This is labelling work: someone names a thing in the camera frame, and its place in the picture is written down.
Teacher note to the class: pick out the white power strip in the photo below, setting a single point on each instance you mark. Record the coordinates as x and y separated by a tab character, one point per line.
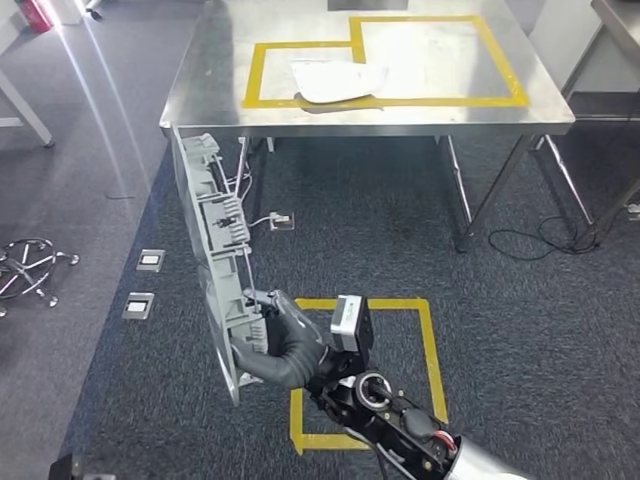
634	212

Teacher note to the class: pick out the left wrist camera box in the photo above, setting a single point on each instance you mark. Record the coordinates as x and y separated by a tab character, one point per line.
63	469

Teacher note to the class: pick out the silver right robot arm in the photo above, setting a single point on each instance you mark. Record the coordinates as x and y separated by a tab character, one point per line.
410	424

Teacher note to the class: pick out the grey metal table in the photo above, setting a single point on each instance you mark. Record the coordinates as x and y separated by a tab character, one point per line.
210	79

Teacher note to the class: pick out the chrome base stool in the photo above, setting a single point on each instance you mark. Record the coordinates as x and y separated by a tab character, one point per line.
23	268

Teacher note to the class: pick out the white panel desk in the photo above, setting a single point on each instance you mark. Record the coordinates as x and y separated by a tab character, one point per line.
560	40

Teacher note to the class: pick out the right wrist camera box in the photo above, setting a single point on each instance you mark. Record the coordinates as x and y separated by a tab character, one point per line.
347	321

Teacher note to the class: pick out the steel floor socket box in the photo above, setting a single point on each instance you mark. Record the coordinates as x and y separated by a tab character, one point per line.
137	306
281	222
150	260

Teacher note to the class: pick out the white plastic shell part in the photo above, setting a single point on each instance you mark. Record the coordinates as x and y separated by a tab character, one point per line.
335	83

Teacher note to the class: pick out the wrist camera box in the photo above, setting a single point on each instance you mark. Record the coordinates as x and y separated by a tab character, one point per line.
347	321
63	469

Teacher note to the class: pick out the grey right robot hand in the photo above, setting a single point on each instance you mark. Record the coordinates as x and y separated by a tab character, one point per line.
300	351

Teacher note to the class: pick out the red object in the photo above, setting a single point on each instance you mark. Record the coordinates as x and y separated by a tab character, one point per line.
36	14

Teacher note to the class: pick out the silver plastic hubcap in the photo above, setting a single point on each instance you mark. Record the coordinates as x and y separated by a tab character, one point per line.
220	265

